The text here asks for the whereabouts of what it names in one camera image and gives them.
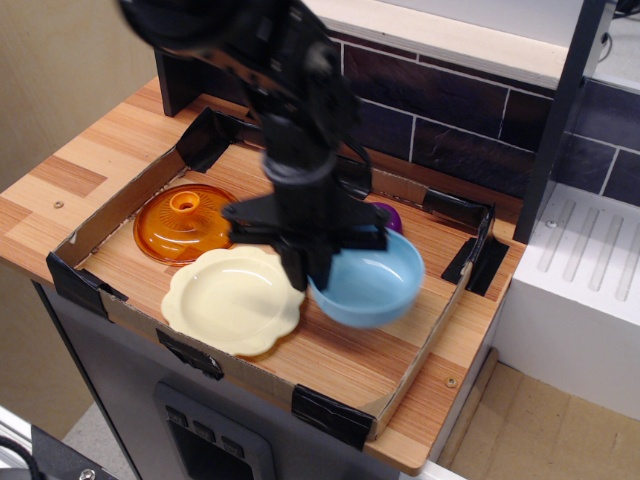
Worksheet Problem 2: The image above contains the white ridged sink drainboard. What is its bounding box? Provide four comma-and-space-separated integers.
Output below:
494, 184, 639, 418

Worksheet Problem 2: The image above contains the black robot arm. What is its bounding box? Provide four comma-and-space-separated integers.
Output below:
119, 1, 387, 290

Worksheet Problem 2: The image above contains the dark vertical post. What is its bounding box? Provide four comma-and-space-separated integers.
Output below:
513, 0, 617, 244

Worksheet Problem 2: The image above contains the grey oven control panel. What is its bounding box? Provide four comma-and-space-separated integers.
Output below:
154, 383, 276, 479

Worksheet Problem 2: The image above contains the cream scalloped plate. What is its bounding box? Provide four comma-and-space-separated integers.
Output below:
161, 246, 305, 357

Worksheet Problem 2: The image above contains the purple toy eggplant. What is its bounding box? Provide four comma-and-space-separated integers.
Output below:
373, 202, 403, 234

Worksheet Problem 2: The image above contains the light blue bowl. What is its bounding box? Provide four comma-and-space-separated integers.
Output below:
309, 230, 425, 329

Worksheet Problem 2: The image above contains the light wooden shelf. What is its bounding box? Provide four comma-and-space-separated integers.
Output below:
306, 0, 568, 90

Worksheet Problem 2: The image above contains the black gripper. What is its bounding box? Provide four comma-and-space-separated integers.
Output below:
222, 173, 388, 291

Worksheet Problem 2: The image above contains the orange transparent pot lid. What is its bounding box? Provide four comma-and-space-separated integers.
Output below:
133, 184, 236, 266

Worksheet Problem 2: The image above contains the cardboard fence with black tape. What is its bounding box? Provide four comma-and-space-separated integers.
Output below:
47, 109, 510, 469

